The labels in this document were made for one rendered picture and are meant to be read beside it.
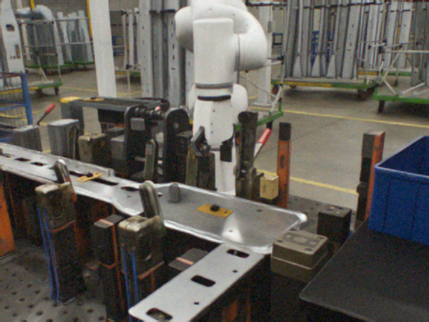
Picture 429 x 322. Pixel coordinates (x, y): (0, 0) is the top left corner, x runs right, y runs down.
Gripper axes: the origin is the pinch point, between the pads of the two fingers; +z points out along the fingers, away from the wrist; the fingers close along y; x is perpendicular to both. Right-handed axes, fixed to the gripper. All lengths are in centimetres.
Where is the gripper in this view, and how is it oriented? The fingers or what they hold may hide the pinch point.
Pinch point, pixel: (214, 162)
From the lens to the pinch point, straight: 102.0
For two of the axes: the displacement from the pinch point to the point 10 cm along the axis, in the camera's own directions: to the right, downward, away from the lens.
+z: 0.5, 9.3, 3.5
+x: 7.7, 1.9, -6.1
